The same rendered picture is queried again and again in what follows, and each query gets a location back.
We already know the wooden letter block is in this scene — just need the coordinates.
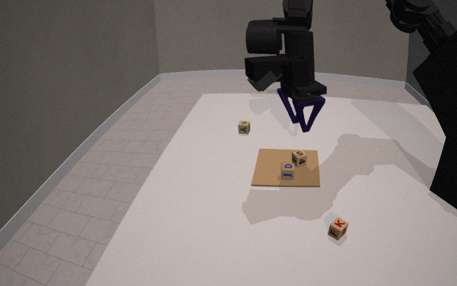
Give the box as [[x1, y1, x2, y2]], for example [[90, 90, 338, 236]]
[[282, 163, 295, 180], [238, 121, 250, 134], [292, 150, 307, 167], [328, 217, 349, 240]]

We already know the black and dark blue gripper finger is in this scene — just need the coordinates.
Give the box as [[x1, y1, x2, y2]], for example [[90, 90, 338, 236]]
[[277, 88, 299, 123], [292, 96, 325, 133]]

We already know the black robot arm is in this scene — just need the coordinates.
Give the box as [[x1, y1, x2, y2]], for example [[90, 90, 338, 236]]
[[245, 0, 457, 92]]

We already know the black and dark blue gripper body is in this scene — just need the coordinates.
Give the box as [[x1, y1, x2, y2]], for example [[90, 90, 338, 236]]
[[276, 53, 327, 103]]

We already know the tan mat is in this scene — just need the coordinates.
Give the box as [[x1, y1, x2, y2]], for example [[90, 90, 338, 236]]
[[251, 149, 320, 187]]

